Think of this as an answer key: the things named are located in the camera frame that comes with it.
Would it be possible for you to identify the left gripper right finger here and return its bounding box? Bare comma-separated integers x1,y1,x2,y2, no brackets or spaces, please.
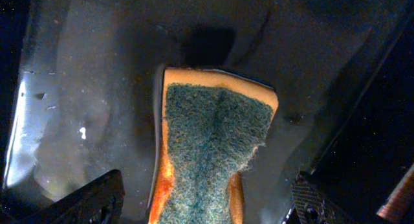
291,172,357,224

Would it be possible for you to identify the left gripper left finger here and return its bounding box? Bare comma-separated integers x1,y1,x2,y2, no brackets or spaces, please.
16,170,125,224

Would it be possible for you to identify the green and orange sponge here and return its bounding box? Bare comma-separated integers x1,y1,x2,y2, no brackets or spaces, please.
148,67,279,223

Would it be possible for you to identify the black rectangular tray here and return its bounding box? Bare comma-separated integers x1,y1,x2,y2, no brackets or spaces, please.
1,0,413,223

